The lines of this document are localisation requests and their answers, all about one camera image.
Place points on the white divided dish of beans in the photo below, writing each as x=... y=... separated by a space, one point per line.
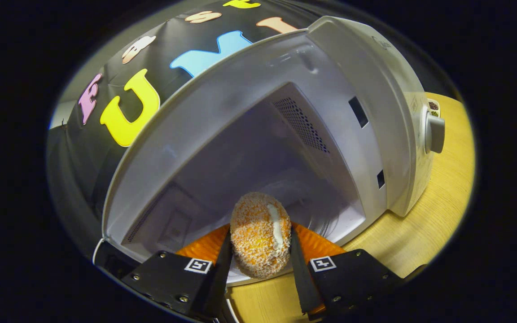
x=433 y=107

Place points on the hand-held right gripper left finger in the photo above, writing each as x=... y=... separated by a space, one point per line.
x=177 y=278

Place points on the orange breaded food ball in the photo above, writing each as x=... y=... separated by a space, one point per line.
x=258 y=233

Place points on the white microwave oven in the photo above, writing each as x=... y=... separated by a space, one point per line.
x=240 y=134

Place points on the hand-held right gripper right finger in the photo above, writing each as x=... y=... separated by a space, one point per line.
x=352 y=278

